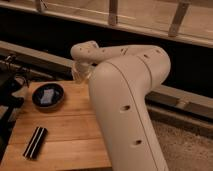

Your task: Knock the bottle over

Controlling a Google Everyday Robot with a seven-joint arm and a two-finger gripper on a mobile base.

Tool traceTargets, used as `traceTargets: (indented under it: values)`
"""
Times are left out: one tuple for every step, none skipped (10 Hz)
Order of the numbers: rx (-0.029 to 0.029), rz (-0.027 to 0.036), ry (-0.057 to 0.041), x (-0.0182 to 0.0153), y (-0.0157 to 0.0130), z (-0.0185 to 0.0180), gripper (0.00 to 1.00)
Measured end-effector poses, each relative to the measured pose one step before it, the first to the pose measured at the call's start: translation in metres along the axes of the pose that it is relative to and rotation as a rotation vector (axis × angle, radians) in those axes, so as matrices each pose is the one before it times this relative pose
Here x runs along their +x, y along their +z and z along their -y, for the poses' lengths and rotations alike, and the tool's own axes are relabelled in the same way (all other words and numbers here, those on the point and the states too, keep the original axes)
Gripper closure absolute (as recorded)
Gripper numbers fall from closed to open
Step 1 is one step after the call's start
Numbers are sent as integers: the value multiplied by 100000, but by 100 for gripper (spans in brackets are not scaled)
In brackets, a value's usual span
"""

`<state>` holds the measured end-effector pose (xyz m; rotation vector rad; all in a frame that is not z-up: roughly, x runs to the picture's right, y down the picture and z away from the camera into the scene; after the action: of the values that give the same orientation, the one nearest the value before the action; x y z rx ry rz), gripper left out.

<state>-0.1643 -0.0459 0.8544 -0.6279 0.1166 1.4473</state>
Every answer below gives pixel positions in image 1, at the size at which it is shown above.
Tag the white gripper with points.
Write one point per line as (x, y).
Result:
(81, 71)

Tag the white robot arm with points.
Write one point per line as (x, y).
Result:
(119, 78)

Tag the blue sponge in bowl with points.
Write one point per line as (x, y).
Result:
(47, 96)

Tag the dark round bowl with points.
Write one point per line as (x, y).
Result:
(57, 97)

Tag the black equipment at left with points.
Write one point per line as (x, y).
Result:
(10, 82)

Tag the black white striped bar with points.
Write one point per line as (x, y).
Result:
(35, 143)

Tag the wooden railing frame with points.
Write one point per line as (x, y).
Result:
(188, 21)

